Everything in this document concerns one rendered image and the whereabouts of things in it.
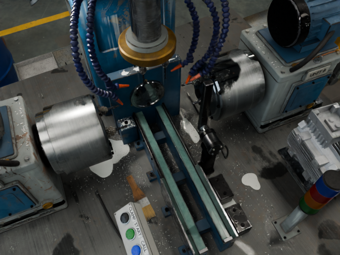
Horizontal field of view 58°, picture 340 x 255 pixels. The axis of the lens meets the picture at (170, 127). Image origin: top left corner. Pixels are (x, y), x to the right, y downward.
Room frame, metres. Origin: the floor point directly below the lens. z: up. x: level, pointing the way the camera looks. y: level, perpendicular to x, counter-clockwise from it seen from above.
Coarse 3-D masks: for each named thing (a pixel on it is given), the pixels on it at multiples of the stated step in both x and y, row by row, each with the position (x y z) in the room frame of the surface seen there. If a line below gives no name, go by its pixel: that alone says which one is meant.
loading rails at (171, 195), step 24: (144, 120) 0.76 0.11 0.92; (168, 120) 0.76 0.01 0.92; (144, 144) 0.67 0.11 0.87; (168, 144) 0.69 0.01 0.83; (168, 168) 0.53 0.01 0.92; (192, 168) 0.53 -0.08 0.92; (168, 192) 0.43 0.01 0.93; (192, 192) 0.47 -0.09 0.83; (168, 216) 0.39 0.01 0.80; (216, 216) 0.35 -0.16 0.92; (192, 240) 0.27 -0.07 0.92; (216, 240) 0.29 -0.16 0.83
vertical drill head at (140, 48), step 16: (128, 0) 0.75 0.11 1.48; (144, 0) 0.72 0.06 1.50; (144, 16) 0.72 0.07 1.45; (160, 16) 0.76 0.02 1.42; (128, 32) 0.77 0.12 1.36; (144, 32) 0.72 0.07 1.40; (160, 32) 0.75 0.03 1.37; (128, 48) 0.72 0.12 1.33; (144, 48) 0.70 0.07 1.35; (160, 48) 0.72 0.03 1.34; (144, 64) 0.68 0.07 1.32; (144, 80) 0.71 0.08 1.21
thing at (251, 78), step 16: (224, 64) 0.83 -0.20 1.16; (240, 64) 0.83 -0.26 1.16; (256, 64) 0.85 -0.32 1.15; (224, 80) 0.77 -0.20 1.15; (240, 80) 0.77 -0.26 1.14; (256, 80) 0.79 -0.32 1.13; (224, 96) 0.72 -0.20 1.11; (240, 96) 0.74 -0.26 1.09; (256, 96) 0.76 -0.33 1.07; (224, 112) 0.70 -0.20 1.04
